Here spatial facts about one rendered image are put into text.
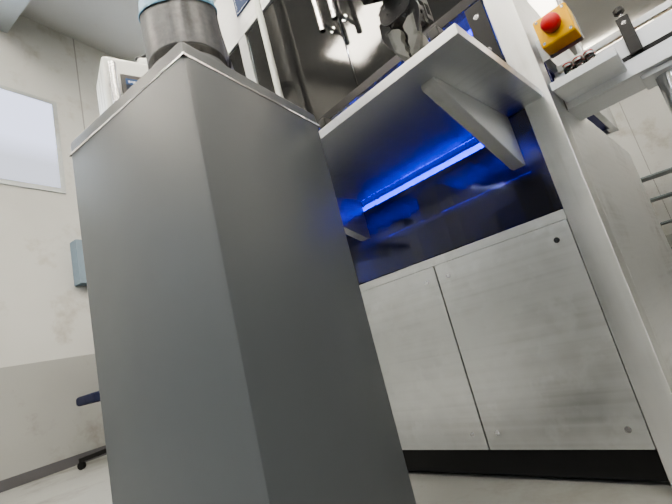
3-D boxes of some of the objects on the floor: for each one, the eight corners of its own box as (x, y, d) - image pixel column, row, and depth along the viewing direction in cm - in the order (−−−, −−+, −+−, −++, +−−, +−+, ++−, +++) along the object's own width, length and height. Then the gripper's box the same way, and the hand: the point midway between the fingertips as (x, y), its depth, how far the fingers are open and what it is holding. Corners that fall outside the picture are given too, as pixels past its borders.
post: (679, 484, 83) (397, -236, 128) (717, 486, 79) (412, -258, 124) (675, 499, 79) (384, -254, 123) (716, 501, 75) (399, -278, 119)
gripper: (422, -28, 84) (453, 60, 79) (388, 4, 90) (415, 87, 85) (397, -50, 78) (429, 45, 73) (363, -14, 84) (390, 75, 79)
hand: (412, 57), depth 78 cm, fingers closed, pressing on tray
